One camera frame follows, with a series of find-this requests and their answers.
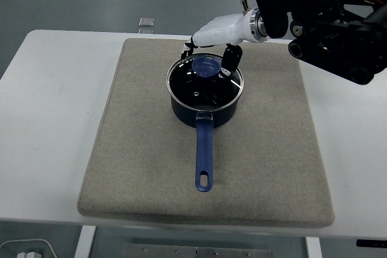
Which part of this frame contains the beige fabric mat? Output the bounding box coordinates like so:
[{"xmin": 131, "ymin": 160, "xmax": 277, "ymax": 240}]
[{"xmin": 77, "ymin": 37, "xmax": 336, "ymax": 229}]

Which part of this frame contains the grey metal plate with screws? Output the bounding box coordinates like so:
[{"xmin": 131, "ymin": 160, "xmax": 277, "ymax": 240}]
[{"xmin": 122, "ymin": 242, "xmax": 275, "ymax": 258}]

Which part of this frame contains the dark pot with blue handle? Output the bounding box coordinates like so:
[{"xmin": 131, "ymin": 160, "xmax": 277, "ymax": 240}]
[{"xmin": 169, "ymin": 88, "xmax": 242, "ymax": 193}]

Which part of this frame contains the glass pot lid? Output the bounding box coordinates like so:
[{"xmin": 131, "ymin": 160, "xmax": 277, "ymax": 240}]
[{"xmin": 165, "ymin": 52, "xmax": 244, "ymax": 111}]

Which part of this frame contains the black flat bar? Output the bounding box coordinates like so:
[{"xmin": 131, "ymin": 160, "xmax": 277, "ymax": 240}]
[{"xmin": 356, "ymin": 239, "xmax": 387, "ymax": 248}]

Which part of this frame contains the white cable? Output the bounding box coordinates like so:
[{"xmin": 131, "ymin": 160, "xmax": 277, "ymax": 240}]
[{"xmin": 0, "ymin": 239, "xmax": 58, "ymax": 258}]

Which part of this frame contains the white table leg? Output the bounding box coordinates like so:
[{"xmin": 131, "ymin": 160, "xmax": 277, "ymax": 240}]
[
  {"xmin": 74, "ymin": 225, "xmax": 97, "ymax": 258},
  {"xmin": 305, "ymin": 236, "xmax": 323, "ymax": 258}
]

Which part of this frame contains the robot hand, white shell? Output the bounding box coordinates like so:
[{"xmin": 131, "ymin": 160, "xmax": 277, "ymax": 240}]
[{"xmin": 180, "ymin": 11, "xmax": 254, "ymax": 79}]

